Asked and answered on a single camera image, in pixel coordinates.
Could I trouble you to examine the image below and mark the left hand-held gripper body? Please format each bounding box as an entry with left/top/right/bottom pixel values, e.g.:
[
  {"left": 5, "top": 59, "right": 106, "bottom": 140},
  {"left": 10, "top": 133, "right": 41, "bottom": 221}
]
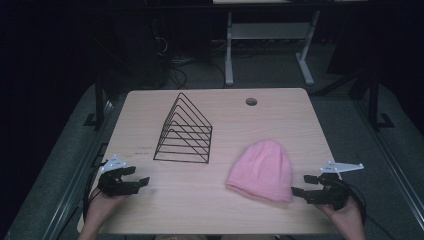
[{"left": 97, "top": 153, "right": 141, "bottom": 198}]

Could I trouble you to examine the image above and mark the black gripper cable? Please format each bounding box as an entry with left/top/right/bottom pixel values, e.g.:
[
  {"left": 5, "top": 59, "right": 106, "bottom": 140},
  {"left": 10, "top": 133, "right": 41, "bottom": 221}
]
[
  {"left": 338, "top": 179, "right": 398, "bottom": 240},
  {"left": 82, "top": 159, "right": 108, "bottom": 223}
]

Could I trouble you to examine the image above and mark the person's left hand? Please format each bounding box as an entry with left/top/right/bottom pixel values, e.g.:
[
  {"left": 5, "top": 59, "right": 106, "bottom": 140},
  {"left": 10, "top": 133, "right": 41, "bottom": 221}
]
[{"left": 84, "top": 187, "right": 130, "bottom": 232}]

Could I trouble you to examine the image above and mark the pink knit beanie hat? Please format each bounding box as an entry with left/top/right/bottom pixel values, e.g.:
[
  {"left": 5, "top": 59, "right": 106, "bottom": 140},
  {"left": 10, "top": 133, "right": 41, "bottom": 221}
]
[{"left": 225, "top": 139, "right": 294, "bottom": 204}]

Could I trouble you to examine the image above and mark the white metal desk frame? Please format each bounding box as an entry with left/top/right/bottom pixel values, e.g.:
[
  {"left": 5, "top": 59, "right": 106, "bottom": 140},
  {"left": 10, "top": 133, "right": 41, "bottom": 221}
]
[{"left": 224, "top": 9, "right": 322, "bottom": 87}]

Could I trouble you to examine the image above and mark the aluminium floor rail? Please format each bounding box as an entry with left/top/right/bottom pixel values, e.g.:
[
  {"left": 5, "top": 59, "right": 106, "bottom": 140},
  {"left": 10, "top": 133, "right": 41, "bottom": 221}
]
[
  {"left": 40, "top": 99, "right": 116, "bottom": 240},
  {"left": 353, "top": 98, "right": 424, "bottom": 231}
]

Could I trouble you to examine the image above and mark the person's right hand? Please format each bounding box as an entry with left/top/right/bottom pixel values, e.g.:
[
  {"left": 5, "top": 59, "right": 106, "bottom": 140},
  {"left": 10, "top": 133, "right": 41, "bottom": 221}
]
[{"left": 315, "top": 197, "right": 367, "bottom": 235}]

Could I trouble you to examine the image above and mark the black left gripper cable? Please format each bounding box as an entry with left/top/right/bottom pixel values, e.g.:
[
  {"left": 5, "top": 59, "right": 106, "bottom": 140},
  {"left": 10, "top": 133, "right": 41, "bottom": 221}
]
[{"left": 82, "top": 159, "right": 108, "bottom": 223}]

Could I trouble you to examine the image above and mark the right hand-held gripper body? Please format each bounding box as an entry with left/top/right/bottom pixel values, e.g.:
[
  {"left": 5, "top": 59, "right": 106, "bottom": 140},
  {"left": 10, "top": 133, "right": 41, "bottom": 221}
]
[{"left": 304, "top": 160, "right": 365, "bottom": 211}]

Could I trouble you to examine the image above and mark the black metal stand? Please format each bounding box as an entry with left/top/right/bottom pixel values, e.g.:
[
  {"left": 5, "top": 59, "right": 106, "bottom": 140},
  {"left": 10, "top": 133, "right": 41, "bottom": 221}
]
[
  {"left": 83, "top": 71, "right": 108, "bottom": 129},
  {"left": 366, "top": 71, "right": 395, "bottom": 132}
]

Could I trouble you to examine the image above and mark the black wire rack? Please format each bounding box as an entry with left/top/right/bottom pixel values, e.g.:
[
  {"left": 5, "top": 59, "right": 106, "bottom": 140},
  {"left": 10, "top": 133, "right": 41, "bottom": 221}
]
[{"left": 152, "top": 91, "right": 214, "bottom": 165}]

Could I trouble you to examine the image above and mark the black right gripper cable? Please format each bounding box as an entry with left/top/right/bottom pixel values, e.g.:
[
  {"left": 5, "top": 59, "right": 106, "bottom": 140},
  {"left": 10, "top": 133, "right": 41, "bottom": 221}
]
[{"left": 338, "top": 179, "right": 398, "bottom": 240}]

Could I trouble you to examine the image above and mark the tangle of floor cables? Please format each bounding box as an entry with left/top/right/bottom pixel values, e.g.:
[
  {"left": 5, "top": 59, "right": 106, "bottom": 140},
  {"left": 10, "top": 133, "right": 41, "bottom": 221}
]
[{"left": 151, "top": 34, "right": 228, "bottom": 89}]

